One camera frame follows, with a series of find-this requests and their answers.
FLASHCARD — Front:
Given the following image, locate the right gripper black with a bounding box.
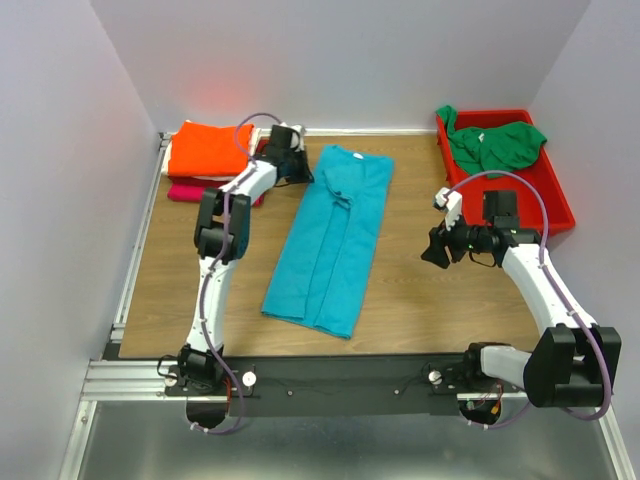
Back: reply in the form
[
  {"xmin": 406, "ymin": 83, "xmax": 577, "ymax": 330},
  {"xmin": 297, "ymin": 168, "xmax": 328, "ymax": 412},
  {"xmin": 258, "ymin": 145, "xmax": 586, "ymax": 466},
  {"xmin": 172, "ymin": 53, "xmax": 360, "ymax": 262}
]
[{"xmin": 420, "ymin": 206, "xmax": 492, "ymax": 270}]

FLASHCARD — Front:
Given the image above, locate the teal blue t shirt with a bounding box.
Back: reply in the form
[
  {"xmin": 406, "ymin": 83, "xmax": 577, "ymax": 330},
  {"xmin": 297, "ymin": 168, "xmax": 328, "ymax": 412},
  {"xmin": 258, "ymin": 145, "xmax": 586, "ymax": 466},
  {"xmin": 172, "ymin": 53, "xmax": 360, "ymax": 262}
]
[{"xmin": 261, "ymin": 145, "xmax": 394, "ymax": 339}]

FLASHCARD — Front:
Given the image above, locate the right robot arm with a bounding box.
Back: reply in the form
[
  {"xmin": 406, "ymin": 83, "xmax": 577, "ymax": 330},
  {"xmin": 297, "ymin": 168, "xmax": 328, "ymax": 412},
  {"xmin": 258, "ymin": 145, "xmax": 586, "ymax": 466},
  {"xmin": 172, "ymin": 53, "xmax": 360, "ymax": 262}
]
[{"xmin": 421, "ymin": 188, "xmax": 622, "ymax": 411}]

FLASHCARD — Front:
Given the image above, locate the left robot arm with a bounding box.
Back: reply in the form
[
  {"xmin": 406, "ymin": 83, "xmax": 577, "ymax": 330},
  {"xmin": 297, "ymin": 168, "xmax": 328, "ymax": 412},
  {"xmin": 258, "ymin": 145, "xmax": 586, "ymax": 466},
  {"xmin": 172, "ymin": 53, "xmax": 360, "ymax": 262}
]
[{"xmin": 177, "ymin": 123, "xmax": 313, "ymax": 395}]

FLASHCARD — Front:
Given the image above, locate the folded dark red t shirt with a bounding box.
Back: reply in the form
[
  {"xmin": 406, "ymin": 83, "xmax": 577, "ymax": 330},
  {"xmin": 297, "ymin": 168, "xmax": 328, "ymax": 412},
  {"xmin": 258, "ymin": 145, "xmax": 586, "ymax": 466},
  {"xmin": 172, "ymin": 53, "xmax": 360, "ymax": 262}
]
[{"xmin": 253, "ymin": 138, "xmax": 269, "ymax": 161}]

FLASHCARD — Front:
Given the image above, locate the folded white t shirt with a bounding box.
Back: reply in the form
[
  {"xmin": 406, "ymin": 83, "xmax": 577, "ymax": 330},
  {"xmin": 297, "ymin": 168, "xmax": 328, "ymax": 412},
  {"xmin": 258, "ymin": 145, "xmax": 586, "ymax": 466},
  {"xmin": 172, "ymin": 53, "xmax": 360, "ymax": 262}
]
[{"xmin": 162, "ymin": 119, "xmax": 262, "ymax": 184}]

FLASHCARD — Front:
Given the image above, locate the green t shirt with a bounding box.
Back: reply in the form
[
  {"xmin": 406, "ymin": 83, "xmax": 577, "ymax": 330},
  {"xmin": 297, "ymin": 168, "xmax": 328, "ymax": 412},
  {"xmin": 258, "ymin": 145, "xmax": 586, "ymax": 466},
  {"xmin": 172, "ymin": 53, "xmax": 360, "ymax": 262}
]
[{"xmin": 435, "ymin": 105, "xmax": 547, "ymax": 176}]

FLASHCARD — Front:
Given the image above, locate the folded orange t shirt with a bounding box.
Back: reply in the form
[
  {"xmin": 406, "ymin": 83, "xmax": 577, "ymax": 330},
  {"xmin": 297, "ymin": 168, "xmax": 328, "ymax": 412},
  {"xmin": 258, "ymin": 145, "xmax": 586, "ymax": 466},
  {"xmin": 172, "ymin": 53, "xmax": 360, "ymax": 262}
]
[{"xmin": 167, "ymin": 120, "xmax": 256, "ymax": 179}]

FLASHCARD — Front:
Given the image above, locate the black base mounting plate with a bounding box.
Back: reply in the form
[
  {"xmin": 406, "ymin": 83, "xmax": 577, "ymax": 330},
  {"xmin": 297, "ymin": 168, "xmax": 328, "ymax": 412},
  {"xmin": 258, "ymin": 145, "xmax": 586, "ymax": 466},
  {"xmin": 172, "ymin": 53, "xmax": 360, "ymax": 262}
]
[{"xmin": 164, "ymin": 355, "xmax": 521, "ymax": 419}]

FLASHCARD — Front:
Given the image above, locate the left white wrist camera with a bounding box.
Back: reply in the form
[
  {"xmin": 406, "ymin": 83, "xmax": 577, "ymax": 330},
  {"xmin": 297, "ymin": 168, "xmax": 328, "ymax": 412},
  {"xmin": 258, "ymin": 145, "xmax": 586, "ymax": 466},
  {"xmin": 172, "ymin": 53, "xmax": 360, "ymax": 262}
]
[{"xmin": 280, "ymin": 122, "xmax": 306, "ymax": 152}]

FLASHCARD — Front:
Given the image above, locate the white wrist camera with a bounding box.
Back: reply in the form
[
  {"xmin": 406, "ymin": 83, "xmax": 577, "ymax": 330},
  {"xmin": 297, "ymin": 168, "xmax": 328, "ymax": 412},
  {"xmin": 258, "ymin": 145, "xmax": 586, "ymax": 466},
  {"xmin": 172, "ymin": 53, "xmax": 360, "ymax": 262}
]
[
  {"xmin": 280, "ymin": 122, "xmax": 306, "ymax": 152},
  {"xmin": 433, "ymin": 187, "xmax": 463, "ymax": 231}
]

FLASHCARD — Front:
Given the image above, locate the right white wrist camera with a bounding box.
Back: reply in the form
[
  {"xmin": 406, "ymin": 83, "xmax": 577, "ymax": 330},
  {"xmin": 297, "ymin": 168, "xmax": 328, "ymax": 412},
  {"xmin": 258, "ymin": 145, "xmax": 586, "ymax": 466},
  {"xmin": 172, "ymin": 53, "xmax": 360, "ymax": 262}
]
[{"xmin": 433, "ymin": 187, "xmax": 463, "ymax": 231}]

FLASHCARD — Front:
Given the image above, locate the aluminium frame rail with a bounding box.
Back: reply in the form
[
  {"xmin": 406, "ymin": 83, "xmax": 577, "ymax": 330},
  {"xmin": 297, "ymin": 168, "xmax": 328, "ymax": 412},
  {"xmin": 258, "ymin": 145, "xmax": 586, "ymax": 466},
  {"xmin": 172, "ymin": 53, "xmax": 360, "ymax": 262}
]
[{"xmin": 82, "ymin": 355, "xmax": 614, "ymax": 401}]

